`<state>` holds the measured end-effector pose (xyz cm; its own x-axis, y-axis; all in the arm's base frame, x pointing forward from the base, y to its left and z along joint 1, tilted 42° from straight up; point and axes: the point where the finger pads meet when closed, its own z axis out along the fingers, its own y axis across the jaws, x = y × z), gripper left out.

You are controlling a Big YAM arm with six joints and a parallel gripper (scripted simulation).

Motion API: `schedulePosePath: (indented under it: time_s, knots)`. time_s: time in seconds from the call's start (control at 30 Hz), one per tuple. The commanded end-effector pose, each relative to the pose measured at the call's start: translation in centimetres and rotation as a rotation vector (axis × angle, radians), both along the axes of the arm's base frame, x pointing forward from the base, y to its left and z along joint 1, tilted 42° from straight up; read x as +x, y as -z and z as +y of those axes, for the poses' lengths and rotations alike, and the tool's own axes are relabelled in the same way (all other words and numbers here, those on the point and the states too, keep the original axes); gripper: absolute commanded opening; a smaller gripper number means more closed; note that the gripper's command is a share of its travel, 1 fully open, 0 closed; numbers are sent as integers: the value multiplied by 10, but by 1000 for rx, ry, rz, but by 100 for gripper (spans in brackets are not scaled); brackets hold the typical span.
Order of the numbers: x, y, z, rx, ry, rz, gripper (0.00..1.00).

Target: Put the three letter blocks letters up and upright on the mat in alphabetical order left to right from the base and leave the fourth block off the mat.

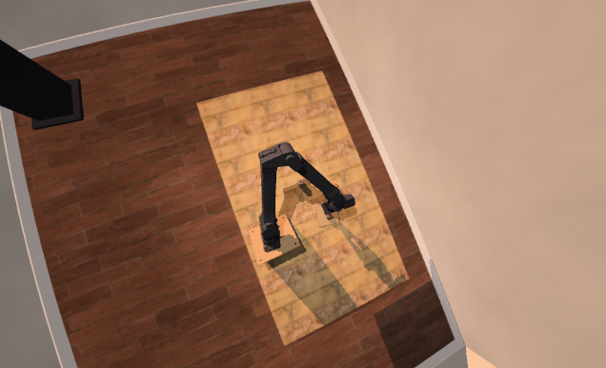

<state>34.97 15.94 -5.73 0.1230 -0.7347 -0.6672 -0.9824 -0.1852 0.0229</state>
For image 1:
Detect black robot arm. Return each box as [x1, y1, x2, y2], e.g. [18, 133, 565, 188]
[258, 142, 355, 252]

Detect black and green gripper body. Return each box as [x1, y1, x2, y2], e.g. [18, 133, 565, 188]
[321, 203, 333, 215]

